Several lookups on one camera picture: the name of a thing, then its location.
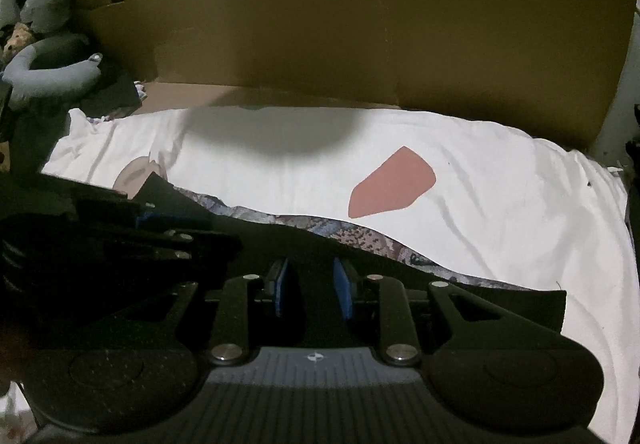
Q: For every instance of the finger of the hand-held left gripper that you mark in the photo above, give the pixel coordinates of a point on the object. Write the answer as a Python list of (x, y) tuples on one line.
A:
[(185, 244)]

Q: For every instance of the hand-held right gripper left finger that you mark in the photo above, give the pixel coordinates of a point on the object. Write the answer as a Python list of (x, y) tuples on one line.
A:
[(281, 286)]

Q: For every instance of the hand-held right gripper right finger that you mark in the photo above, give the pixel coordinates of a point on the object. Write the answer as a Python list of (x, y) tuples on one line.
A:
[(342, 291)]

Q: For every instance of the black garment bear print lining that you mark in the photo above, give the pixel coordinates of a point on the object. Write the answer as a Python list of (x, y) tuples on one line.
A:
[(500, 304)]

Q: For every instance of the dark grey cloth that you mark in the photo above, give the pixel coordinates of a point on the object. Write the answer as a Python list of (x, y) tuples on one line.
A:
[(40, 134)]

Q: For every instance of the white cartoon print bedsheet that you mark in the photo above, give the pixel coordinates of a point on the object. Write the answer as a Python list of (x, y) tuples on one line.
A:
[(475, 204)]

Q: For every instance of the grey neck pillow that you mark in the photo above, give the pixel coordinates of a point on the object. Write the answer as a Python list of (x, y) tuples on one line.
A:
[(50, 74)]

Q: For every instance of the small brown doll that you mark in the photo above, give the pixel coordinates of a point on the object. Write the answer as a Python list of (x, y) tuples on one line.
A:
[(17, 39)]

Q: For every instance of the brown cardboard sheet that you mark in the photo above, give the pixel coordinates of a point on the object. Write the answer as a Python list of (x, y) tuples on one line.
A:
[(350, 24)]

